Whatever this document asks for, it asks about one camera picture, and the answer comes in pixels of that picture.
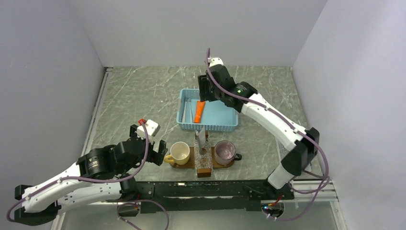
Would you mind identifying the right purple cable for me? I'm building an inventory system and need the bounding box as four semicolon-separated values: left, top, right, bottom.
205;48;330;222

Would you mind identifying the light blue plastic basket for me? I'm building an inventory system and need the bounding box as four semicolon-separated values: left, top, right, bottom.
176;89;239;132

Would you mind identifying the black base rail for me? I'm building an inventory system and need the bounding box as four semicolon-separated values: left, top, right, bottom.
136;179;294;211

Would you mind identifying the yellow ceramic mug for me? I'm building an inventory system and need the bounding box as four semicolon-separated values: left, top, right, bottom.
164;141;190;165

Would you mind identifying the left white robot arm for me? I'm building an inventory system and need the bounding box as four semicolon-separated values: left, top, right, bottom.
7;120;167;226

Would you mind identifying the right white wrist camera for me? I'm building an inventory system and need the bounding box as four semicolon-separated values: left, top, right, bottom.
207;57;224;68

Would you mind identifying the mauve ceramic cup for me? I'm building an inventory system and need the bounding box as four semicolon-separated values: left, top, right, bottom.
214;140;242;166

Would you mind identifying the brown oval wooden tray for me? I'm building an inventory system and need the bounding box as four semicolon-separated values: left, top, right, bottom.
169;147;234;169

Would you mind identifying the orange toothpaste tube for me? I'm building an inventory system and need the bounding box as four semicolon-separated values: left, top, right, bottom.
194;101;205;123

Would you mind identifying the light blue toothbrush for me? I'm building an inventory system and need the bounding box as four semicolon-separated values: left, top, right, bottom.
188;99;194;123

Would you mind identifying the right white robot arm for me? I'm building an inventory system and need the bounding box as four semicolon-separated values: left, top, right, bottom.
198;64;320;199

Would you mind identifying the clear plastic container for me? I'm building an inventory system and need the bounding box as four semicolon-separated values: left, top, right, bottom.
276;139;289;161

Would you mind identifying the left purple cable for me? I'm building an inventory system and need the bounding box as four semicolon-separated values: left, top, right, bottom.
6;122;150;223

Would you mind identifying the aluminium frame rail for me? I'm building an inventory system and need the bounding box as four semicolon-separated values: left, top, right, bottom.
80;67;114;157

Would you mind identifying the clear holder with brown ends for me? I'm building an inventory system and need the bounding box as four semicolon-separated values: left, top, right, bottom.
193;130;213;178

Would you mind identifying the purple cable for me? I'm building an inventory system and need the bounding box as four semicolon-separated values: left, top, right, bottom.
205;48;330;222
6;122;150;223

